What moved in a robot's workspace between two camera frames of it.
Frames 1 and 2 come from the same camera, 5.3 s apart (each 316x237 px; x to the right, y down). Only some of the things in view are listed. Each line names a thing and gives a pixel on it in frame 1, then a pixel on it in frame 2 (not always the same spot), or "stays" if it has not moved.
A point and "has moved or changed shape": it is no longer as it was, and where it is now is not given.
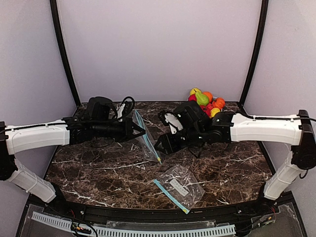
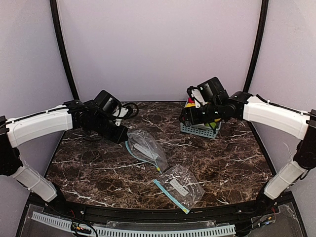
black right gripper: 173,138 → 188,117
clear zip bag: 146,140 has moved or changed shape
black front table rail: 220,215 stays
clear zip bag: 181,186 stays
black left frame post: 58,24 stays
